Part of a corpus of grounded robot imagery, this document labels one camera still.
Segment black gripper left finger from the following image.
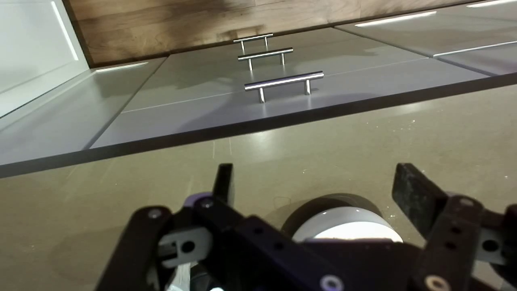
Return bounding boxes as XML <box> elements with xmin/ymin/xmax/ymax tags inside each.
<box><xmin>96</xmin><ymin>162</ymin><xmax>249</xmax><ymax>291</ymax></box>

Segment silver bar drawer handle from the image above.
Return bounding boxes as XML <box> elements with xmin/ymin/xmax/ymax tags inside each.
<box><xmin>236</xmin><ymin>45</ymin><xmax>296</xmax><ymax>74</ymax></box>
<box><xmin>232</xmin><ymin>32</ymin><xmax>275</xmax><ymax>55</ymax></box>
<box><xmin>243</xmin><ymin>69</ymin><xmax>327</xmax><ymax>103</ymax></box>

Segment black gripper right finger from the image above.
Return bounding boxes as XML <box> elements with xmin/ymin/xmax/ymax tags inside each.
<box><xmin>391</xmin><ymin>162</ymin><xmax>517</xmax><ymax>291</ymax></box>

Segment light lower kitchen cabinets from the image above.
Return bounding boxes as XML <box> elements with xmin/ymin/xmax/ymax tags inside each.
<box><xmin>0</xmin><ymin>0</ymin><xmax>517</xmax><ymax>179</ymax></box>

